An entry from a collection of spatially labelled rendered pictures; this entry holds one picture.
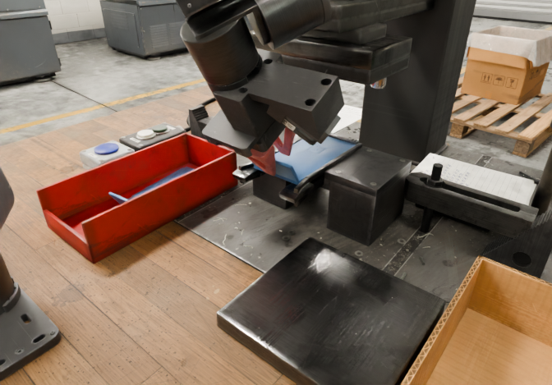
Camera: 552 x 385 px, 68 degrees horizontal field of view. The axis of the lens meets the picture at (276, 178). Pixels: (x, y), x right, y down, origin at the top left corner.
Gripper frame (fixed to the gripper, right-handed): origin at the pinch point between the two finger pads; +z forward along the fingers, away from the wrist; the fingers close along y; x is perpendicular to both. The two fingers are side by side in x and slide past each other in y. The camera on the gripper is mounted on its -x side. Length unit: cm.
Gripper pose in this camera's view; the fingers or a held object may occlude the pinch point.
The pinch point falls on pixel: (276, 159)
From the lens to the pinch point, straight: 50.4
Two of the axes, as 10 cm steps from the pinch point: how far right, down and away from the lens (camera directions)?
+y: 5.6, -7.5, 3.5
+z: 2.9, 5.8, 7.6
